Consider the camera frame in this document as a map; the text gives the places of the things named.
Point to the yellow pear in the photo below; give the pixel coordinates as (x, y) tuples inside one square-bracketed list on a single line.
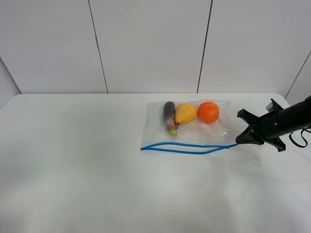
[(185, 113)]

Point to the clear zip file bag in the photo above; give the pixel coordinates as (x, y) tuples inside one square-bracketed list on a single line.
[(195, 138)]

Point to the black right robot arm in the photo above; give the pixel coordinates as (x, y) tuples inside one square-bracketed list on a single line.
[(294, 118)]

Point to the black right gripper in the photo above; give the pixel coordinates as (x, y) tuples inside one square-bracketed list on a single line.
[(263, 129)]

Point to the purple eggplant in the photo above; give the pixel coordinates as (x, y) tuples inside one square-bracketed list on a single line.
[(169, 113)]

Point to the orange fruit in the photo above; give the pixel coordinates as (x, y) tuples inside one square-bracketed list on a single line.
[(208, 112)]

